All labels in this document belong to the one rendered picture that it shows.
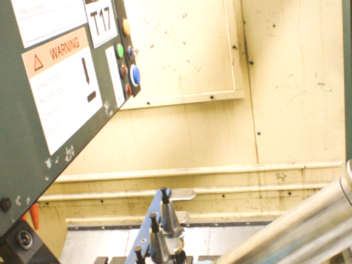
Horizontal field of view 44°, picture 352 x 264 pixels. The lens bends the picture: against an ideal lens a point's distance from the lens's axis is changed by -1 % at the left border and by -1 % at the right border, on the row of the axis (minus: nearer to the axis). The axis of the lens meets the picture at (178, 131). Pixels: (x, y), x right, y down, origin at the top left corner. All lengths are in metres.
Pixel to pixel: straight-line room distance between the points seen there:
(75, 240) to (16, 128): 1.45
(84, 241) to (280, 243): 1.32
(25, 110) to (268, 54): 1.08
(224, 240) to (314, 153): 0.46
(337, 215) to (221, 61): 0.96
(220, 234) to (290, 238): 1.11
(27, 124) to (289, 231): 0.34
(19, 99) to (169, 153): 1.18
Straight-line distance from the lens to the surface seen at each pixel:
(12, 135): 0.41
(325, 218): 0.55
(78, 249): 1.82
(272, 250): 0.59
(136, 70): 0.72
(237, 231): 1.67
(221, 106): 1.48
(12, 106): 0.42
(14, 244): 0.56
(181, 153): 1.57
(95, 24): 0.61
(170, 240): 1.02
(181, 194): 1.19
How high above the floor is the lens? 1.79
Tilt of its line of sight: 21 degrees down
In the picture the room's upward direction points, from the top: 10 degrees counter-clockwise
